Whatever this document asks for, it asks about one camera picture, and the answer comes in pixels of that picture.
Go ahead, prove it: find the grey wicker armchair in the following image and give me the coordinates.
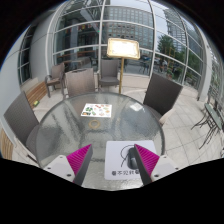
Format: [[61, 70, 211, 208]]
[[44, 62, 67, 98], [97, 58, 121, 92]]

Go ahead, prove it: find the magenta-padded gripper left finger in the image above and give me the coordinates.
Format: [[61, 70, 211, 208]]
[[44, 143, 94, 187]]

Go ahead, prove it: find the gold menu display stand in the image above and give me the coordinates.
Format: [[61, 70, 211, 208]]
[[106, 37, 141, 95]]

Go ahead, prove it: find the wooden slatted bench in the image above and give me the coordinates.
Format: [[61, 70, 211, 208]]
[[0, 128, 14, 160], [24, 80, 48, 108]]

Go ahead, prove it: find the white printed mouse pad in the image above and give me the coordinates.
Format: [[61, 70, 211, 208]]
[[104, 140, 161, 181]]

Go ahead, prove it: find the dark metal frame chair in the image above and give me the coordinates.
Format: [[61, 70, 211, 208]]
[[190, 94, 224, 151]]

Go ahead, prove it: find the round brass table ring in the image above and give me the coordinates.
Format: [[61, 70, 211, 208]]
[[88, 118, 102, 130]]

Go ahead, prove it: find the colourful printed menu card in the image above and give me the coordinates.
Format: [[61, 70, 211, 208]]
[[80, 103, 113, 119]]

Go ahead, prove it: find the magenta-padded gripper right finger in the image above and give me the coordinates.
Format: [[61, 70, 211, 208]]
[[133, 143, 181, 187]]

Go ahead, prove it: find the black computer mouse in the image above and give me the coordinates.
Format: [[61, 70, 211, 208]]
[[128, 146, 139, 170]]

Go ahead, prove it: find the grey wicker chair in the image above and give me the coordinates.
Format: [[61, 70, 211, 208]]
[[3, 91, 43, 161], [63, 68, 96, 99], [142, 72, 184, 126]]

